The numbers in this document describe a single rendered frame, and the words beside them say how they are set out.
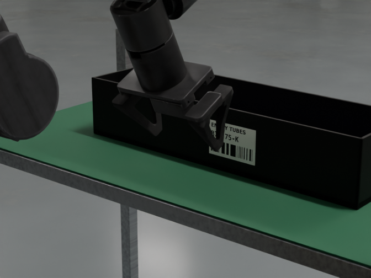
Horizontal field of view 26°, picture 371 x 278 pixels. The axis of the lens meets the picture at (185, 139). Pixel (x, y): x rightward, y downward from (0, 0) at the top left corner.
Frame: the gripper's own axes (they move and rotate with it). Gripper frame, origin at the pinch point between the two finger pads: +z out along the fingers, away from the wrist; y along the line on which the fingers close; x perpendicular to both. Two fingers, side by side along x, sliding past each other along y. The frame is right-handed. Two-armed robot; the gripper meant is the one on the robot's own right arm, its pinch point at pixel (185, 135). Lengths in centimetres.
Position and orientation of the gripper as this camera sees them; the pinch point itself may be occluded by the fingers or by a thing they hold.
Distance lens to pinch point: 98.9
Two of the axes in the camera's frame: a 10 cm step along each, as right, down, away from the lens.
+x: -5.7, 6.4, -5.2
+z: 2.9, 7.5, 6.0
